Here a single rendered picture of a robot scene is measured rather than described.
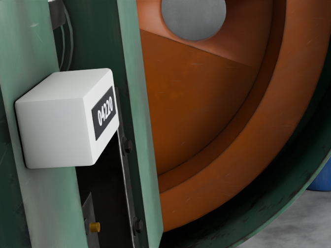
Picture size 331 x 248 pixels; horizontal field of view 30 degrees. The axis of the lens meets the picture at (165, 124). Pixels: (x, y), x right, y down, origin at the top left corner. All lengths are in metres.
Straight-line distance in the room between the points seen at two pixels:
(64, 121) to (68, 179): 0.10
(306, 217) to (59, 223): 2.79
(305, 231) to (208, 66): 2.20
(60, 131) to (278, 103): 0.55
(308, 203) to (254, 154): 2.43
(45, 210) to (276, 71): 0.52
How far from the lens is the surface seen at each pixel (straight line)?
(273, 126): 0.86
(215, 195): 0.90
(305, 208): 3.24
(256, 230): 0.88
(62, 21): 0.53
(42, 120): 0.34
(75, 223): 0.43
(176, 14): 3.85
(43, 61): 0.39
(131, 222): 0.65
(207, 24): 3.84
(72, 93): 0.34
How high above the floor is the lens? 1.41
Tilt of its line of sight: 17 degrees down
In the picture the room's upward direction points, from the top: 6 degrees counter-clockwise
